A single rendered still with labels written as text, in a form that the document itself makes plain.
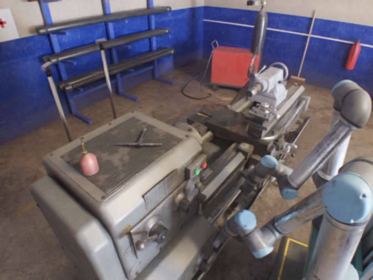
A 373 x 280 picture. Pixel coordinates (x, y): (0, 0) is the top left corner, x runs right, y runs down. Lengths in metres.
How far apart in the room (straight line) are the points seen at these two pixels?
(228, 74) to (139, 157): 3.87
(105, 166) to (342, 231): 0.83
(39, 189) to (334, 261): 1.06
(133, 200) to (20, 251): 1.89
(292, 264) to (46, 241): 2.09
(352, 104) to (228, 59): 3.58
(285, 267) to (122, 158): 1.40
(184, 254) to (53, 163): 0.76
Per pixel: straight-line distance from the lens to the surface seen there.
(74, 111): 4.36
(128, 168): 0.96
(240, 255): 2.27
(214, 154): 1.99
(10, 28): 3.80
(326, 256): 0.88
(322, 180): 1.62
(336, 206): 0.72
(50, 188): 1.06
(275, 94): 2.52
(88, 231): 0.88
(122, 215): 0.88
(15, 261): 2.63
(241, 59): 4.60
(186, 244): 1.33
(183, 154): 1.04
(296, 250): 2.04
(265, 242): 1.16
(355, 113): 1.22
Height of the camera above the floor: 1.97
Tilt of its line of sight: 36 degrees down
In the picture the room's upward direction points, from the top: straight up
